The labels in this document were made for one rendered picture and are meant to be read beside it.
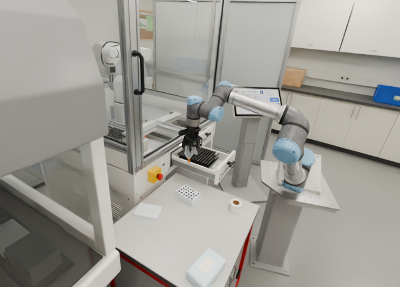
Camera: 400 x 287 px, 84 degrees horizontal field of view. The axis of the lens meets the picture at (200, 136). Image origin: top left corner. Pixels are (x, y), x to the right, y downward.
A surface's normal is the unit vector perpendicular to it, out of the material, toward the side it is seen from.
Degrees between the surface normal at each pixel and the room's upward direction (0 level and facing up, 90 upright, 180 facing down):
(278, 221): 90
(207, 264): 0
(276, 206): 90
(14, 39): 69
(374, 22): 90
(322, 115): 90
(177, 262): 0
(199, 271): 0
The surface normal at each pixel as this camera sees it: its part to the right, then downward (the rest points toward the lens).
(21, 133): 0.88, 0.26
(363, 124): -0.53, 0.32
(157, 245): 0.08, -0.90
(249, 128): 0.21, 0.43
